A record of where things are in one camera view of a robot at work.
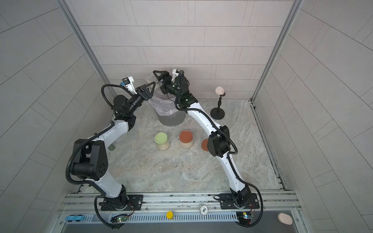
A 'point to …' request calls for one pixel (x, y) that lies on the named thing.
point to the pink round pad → (285, 218)
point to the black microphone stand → (218, 113)
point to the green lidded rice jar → (162, 141)
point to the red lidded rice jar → (186, 139)
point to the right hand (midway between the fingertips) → (154, 76)
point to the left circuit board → (119, 219)
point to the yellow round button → (169, 214)
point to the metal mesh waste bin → (173, 120)
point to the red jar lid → (204, 145)
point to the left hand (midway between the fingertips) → (156, 84)
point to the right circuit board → (245, 217)
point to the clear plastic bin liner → (163, 104)
